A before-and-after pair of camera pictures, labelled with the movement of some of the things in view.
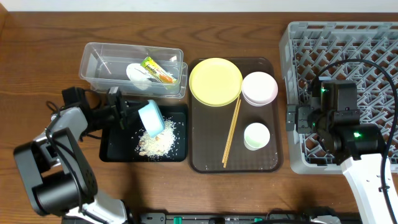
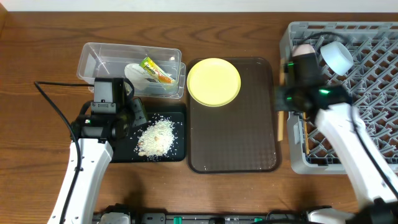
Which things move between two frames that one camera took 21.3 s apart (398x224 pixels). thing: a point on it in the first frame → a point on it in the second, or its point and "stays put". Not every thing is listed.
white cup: (256, 136) → (337, 56)
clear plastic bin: (141, 70) stays put
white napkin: (138, 77) stays put
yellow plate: (215, 82) stays put
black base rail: (336, 217) stays put
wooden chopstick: (230, 129) → (281, 119)
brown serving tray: (209, 127) stays put
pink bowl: (259, 89) → (302, 49)
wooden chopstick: (232, 133) → (306, 132)
